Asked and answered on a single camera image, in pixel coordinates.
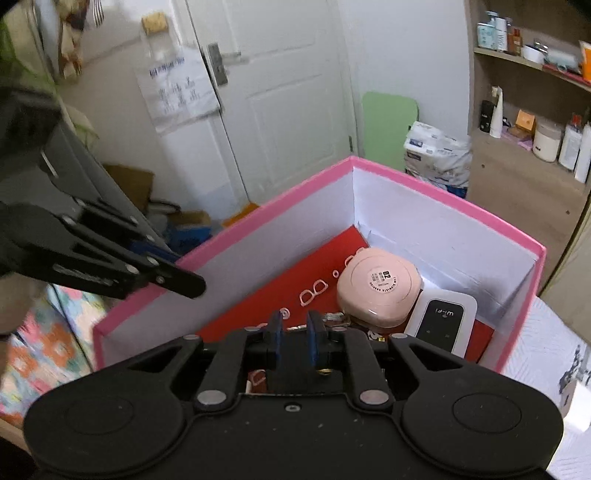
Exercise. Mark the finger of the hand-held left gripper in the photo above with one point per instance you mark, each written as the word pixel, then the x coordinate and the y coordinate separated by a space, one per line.
pixel 175 281
pixel 152 251

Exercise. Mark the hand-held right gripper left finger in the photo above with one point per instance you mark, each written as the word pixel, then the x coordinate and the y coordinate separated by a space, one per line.
pixel 276 332

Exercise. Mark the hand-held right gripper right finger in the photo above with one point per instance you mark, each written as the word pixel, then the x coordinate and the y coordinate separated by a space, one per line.
pixel 316 337

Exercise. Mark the pink round case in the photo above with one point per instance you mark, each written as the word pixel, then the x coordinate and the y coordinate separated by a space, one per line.
pixel 374 286

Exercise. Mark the white black pocket router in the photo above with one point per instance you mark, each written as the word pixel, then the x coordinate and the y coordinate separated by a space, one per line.
pixel 438 318

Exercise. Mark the pink cardboard box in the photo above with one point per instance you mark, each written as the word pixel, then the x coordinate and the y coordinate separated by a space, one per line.
pixel 415 217

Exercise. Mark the blue cardboard box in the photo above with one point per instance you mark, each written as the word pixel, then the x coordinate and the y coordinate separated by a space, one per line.
pixel 189 235

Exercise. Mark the brown cardboard box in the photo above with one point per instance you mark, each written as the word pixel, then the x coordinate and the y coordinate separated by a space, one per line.
pixel 131 182

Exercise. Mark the white printed plastic bag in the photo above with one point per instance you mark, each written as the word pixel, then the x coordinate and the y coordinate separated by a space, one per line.
pixel 175 92

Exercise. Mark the floral blanket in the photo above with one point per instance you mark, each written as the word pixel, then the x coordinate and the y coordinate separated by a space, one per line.
pixel 46 360

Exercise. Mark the white door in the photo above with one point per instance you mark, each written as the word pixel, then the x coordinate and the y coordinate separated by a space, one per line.
pixel 286 115

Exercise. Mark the white tissue pack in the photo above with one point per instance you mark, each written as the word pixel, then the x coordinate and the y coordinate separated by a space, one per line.
pixel 434 157

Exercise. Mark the green board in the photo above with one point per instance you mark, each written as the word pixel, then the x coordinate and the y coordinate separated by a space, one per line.
pixel 388 124

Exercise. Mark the wooden shelf unit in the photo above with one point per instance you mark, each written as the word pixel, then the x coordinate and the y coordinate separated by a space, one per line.
pixel 508 184

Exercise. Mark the light wood wardrobe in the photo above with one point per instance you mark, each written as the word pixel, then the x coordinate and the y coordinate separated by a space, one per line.
pixel 572 258

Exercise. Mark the small black bottle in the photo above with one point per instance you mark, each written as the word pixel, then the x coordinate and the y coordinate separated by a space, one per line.
pixel 485 117

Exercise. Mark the pink flat pad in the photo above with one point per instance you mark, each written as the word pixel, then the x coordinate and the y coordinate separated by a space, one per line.
pixel 518 138

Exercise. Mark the white squeeze tube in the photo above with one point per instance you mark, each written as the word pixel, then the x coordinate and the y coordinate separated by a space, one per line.
pixel 496 115

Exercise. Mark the small orange box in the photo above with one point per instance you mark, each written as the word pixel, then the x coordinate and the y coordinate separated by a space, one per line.
pixel 525 121

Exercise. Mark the white round jar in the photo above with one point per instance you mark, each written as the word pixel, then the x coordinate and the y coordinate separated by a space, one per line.
pixel 547 141

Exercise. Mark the white bottle with red cap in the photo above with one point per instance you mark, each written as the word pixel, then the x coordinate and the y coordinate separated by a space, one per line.
pixel 569 143

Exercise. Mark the tall white bottle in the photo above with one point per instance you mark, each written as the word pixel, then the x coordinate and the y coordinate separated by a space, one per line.
pixel 584 154

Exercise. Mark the pale blue skincare box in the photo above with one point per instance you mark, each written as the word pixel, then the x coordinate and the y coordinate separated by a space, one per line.
pixel 485 36

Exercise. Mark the white pump bottle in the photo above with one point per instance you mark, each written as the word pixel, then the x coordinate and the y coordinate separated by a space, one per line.
pixel 499 32

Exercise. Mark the small brown bottle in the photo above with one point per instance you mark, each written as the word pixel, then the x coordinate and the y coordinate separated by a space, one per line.
pixel 515 41

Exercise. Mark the white wrapped pack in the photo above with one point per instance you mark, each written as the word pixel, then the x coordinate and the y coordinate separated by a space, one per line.
pixel 561 58

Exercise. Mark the orange paper cup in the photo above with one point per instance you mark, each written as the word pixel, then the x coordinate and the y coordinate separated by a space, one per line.
pixel 586 60

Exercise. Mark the yellow wall hook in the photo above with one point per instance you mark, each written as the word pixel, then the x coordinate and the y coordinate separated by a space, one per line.
pixel 154 23

